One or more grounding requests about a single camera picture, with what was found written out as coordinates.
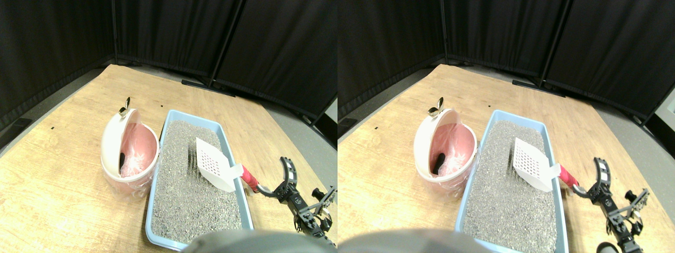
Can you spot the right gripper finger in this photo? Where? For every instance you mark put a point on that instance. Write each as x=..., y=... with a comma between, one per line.
x=583, y=194
x=270, y=194
x=293, y=174
x=607, y=174

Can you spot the black lump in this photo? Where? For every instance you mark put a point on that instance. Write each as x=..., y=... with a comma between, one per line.
x=440, y=162
x=122, y=159

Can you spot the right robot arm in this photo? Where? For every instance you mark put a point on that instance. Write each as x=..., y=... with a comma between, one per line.
x=625, y=237
x=311, y=226

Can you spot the black curtain stand foot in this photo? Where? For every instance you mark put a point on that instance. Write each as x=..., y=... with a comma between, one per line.
x=208, y=88
x=539, y=88
x=346, y=123
x=21, y=125

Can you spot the blue litter tray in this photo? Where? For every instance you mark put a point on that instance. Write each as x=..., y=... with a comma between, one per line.
x=184, y=211
x=501, y=211

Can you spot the white shelf unit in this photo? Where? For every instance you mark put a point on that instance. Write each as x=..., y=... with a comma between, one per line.
x=668, y=105

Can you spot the white bin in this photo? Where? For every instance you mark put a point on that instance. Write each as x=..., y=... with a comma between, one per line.
x=111, y=153
x=424, y=153

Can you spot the black bracket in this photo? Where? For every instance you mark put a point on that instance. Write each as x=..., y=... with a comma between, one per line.
x=318, y=194
x=632, y=197

